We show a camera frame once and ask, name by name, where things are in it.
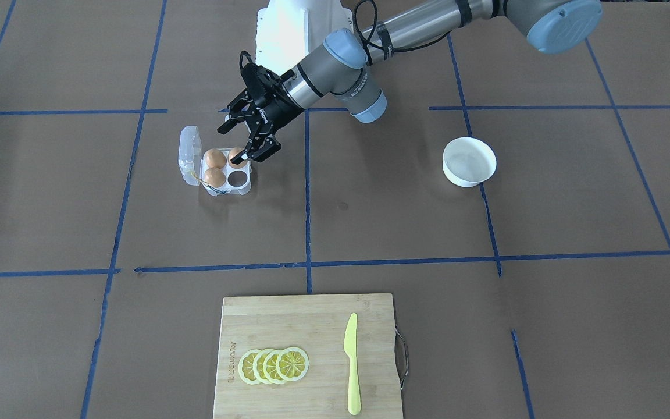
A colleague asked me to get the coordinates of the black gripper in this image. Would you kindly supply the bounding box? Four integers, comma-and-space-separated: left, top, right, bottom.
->
216, 69, 304, 162

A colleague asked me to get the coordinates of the brown egg from bowl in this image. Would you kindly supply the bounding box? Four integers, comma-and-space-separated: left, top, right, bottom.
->
227, 147, 248, 169

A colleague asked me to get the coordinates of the clear plastic egg box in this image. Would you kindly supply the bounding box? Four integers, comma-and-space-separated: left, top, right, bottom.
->
178, 126, 252, 196

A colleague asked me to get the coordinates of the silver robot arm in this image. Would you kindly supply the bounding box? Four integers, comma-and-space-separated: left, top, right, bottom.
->
218, 1, 603, 164

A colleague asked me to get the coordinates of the brown egg back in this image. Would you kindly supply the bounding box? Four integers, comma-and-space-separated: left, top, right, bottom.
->
203, 148, 227, 169

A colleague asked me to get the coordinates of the brown egg front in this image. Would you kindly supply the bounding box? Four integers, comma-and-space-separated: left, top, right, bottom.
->
202, 169, 227, 189

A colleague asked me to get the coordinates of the bamboo cutting board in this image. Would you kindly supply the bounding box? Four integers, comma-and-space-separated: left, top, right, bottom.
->
213, 293, 404, 418

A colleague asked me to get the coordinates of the white bowl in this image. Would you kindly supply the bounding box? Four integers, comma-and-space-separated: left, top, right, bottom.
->
442, 136, 497, 187

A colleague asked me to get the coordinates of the yellow plastic knife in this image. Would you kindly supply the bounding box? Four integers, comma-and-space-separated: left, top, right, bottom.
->
343, 313, 362, 416

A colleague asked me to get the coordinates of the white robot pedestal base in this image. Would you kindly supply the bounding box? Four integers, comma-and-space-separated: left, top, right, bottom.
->
254, 1, 354, 75

